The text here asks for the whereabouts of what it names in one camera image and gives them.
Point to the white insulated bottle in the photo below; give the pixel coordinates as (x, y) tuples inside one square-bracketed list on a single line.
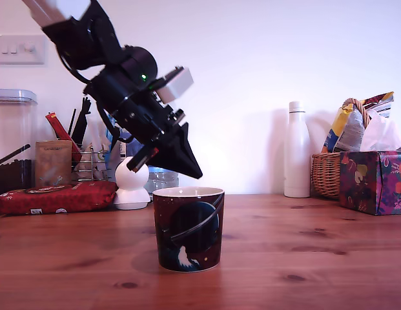
[(296, 155)]

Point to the floral tissue box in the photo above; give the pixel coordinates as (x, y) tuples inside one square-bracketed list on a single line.
[(373, 184)]

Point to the thin black stick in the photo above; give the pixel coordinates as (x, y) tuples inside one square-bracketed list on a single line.
[(72, 122)]

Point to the red striped snack bag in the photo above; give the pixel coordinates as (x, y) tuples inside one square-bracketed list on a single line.
[(381, 103)]

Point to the black kitchen tool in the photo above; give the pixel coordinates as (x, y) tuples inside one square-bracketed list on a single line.
[(82, 126)]

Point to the white light switch plate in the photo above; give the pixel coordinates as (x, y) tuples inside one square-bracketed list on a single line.
[(21, 56)]

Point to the small white round camera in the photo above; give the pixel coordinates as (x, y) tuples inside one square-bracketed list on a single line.
[(132, 200)]

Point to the clear plastic storage container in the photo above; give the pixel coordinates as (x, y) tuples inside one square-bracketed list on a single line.
[(13, 129)]

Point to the red coffee bag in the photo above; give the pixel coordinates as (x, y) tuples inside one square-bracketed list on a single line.
[(58, 198)]

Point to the yellow and grey snack bag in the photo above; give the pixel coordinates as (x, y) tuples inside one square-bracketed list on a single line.
[(343, 135)]

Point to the white tissue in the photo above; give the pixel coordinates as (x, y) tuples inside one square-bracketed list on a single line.
[(379, 135)]

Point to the red stick packet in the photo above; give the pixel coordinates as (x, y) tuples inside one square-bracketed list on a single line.
[(58, 129)]

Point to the brown kraft paper pouch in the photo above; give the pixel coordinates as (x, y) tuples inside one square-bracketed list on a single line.
[(53, 161)]

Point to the dark planet print coffee cup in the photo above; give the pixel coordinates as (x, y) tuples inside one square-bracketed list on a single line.
[(189, 232)]

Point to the large clear water bottle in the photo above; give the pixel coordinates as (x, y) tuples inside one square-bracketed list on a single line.
[(164, 181)]

